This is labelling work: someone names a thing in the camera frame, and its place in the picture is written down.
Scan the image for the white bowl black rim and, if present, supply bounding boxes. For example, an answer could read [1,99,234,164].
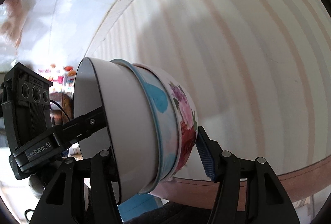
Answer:
[73,58,159,203]

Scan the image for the floral rose bowl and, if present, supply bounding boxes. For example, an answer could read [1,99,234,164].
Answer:
[131,62,199,180]

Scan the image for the white bowl coloured dots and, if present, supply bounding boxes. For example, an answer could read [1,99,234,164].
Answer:
[109,58,181,195]

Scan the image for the orange fruit magnet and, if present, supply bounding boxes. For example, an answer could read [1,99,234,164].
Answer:
[63,66,73,72]

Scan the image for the striped table mat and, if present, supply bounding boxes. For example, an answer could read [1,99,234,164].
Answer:
[85,0,331,183]

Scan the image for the black cable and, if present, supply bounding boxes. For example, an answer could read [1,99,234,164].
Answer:
[49,99,72,122]

